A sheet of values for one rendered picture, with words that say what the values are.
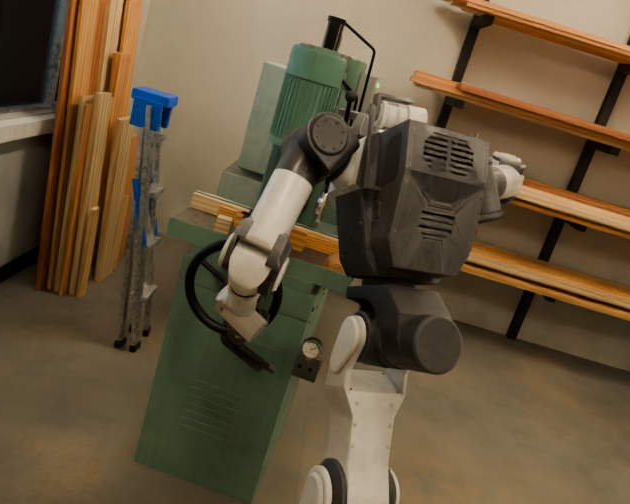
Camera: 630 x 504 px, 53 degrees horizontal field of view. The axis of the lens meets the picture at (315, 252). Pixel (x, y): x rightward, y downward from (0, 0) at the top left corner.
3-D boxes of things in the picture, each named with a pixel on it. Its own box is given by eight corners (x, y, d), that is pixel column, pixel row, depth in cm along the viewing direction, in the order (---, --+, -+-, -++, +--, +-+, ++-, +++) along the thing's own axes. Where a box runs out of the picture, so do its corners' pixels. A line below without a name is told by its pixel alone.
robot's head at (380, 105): (410, 132, 143) (416, 98, 143) (375, 125, 141) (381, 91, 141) (400, 134, 149) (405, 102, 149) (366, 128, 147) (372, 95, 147)
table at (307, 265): (152, 240, 188) (156, 222, 186) (188, 220, 217) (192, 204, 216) (343, 305, 183) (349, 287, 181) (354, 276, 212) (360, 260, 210)
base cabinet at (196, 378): (131, 461, 220) (175, 278, 200) (190, 387, 275) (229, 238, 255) (250, 506, 216) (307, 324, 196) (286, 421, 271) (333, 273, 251)
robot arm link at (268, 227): (275, 284, 120) (324, 186, 126) (214, 255, 120) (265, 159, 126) (273, 296, 131) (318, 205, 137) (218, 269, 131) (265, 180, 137)
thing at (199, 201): (189, 206, 212) (193, 192, 211) (192, 205, 214) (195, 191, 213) (358, 262, 207) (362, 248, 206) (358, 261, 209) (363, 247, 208)
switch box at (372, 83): (347, 117, 222) (361, 72, 217) (350, 116, 231) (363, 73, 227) (364, 122, 221) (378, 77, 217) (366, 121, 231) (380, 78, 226)
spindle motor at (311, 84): (260, 142, 193) (287, 40, 184) (274, 138, 210) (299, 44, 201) (314, 160, 191) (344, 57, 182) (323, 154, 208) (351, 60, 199)
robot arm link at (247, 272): (257, 324, 139) (265, 293, 122) (216, 304, 139) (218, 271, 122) (278, 285, 144) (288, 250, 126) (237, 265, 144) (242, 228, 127)
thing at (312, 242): (216, 217, 209) (219, 206, 208) (218, 216, 211) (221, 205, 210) (375, 270, 205) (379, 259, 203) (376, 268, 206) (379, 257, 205)
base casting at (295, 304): (176, 278, 200) (182, 252, 198) (229, 238, 255) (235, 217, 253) (308, 323, 196) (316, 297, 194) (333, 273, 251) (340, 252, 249)
